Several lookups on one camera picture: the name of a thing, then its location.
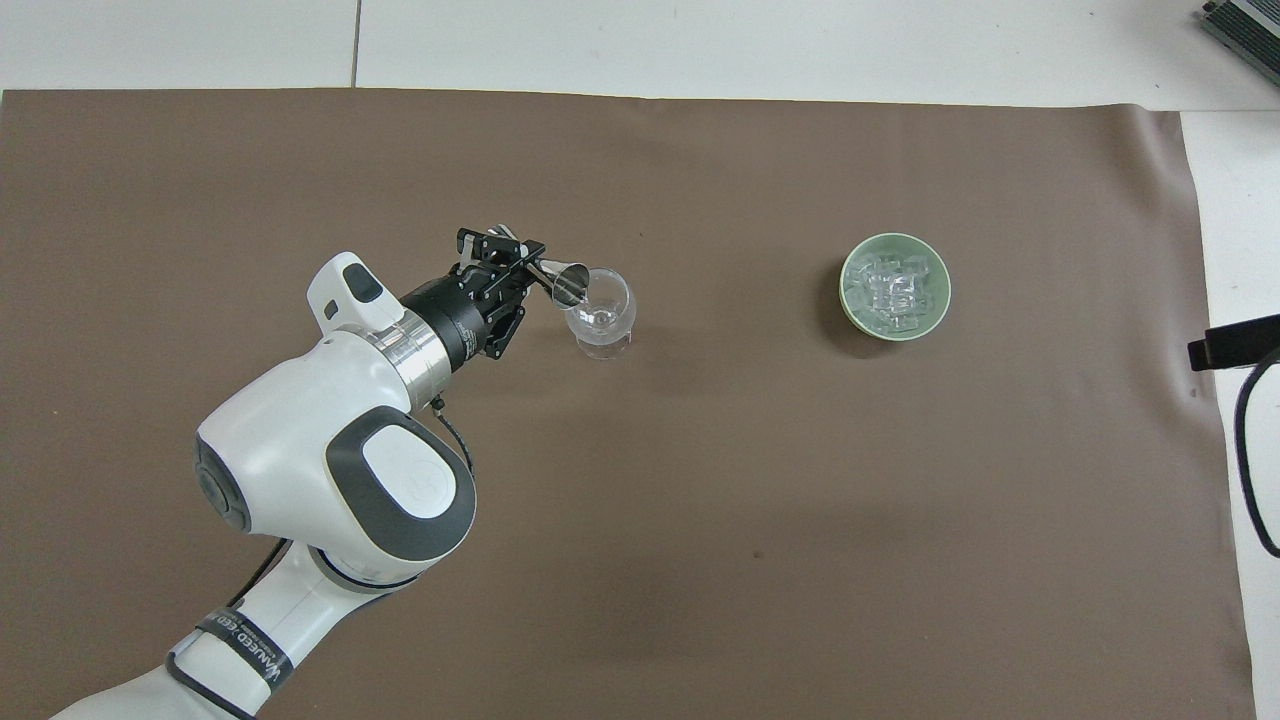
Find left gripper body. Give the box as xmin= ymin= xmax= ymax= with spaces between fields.
xmin=400 ymin=264 xmax=504 ymax=374

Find silver metal jigger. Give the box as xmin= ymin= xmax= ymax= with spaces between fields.
xmin=496 ymin=223 xmax=592 ymax=310

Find clear ice cubes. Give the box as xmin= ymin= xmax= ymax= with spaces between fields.
xmin=849 ymin=252 xmax=938 ymax=333

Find clear stemless glass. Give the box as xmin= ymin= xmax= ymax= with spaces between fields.
xmin=562 ymin=267 xmax=639 ymax=362

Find green bowl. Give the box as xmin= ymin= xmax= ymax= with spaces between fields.
xmin=838 ymin=232 xmax=952 ymax=343

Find black stand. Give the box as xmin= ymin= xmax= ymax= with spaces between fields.
xmin=1187 ymin=314 xmax=1280 ymax=372

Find grey metal device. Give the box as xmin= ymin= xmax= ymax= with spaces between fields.
xmin=1200 ymin=0 xmax=1280 ymax=58

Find black cable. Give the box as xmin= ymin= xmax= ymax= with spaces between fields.
xmin=1233 ymin=348 xmax=1280 ymax=559

